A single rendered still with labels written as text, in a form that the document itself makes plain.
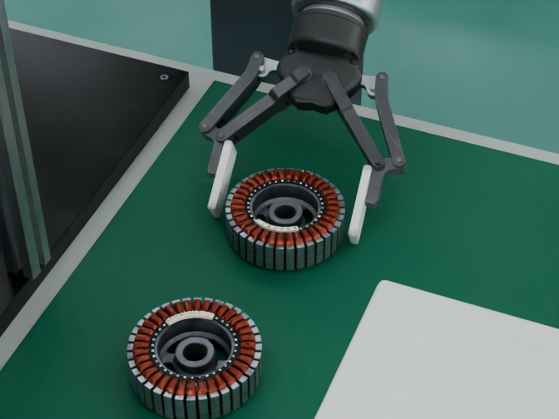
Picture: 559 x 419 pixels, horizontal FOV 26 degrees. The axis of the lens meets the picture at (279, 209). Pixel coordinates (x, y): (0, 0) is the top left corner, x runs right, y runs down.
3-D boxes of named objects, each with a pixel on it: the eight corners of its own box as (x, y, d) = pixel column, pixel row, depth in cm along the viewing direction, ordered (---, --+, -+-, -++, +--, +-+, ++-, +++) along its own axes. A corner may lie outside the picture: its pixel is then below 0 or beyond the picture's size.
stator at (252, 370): (272, 414, 99) (272, 386, 97) (136, 434, 98) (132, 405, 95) (250, 314, 108) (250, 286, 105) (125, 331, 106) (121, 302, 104)
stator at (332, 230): (245, 184, 120) (244, 155, 118) (355, 204, 118) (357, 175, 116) (210, 260, 112) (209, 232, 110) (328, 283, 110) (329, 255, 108)
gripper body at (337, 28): (376, 46, 122) (357, 130, 120) (295, 32, 124) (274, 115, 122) (372, 12, 115) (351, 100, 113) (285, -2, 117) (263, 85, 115)
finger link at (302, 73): (313, 73, 116) (304, 62, 117) (218, 140, 115) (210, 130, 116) (317, 90, 120) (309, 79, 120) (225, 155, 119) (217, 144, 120)
